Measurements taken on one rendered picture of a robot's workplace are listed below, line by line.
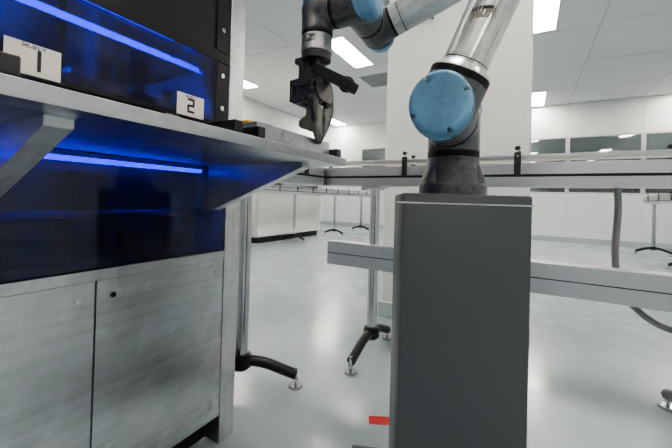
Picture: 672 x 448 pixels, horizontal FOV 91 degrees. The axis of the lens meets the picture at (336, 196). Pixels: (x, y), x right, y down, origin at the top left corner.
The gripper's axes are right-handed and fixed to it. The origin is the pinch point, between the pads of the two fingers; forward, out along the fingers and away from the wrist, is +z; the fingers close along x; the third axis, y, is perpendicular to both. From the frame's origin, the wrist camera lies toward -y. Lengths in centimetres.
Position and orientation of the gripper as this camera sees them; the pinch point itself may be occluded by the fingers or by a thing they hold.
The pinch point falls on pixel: (321, 138)
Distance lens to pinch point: 80.3
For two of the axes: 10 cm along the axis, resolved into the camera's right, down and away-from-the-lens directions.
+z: -0.3, 10.0, -0.1
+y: -8.7, -0.2, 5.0
